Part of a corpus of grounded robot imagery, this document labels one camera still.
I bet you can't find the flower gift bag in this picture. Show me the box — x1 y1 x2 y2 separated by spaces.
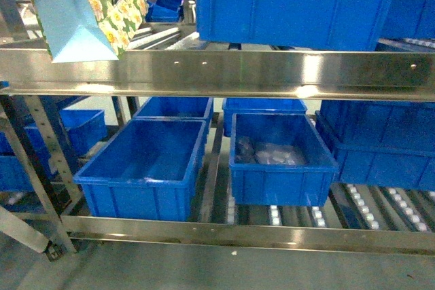
31 0 148 63

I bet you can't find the blue bin with packets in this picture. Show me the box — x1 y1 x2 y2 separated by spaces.
229 113 338 206

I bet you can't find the open blue bin lower left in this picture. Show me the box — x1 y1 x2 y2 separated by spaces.
73 119 209 221

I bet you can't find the large blue plastic bin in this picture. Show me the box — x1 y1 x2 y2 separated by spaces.
196 0 392 52

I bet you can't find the blue bin lower right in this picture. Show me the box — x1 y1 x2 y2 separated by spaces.
315 100 434 191

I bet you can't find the lower steel shelf rail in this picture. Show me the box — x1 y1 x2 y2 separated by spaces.
62 215 434 255

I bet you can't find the stainless steel shelf rail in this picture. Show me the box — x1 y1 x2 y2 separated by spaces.
1 49 434 101

